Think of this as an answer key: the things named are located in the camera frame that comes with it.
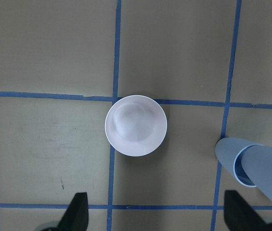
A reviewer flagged blue cup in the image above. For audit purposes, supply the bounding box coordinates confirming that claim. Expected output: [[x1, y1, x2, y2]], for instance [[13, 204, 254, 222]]
[[241, 145, 272, 201], [215, 137, 263, 188]]

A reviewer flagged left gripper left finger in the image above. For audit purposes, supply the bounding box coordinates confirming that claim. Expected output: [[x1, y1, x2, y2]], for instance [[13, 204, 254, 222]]
[[57, 192, 89, 231]]

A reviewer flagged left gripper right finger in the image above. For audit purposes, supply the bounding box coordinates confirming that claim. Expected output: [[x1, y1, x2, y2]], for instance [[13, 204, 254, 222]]
[[223, 190, 272, 231]]

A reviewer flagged pink bowl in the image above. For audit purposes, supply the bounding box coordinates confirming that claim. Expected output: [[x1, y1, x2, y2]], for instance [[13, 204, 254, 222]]
[[104, 95, 168, 157]]

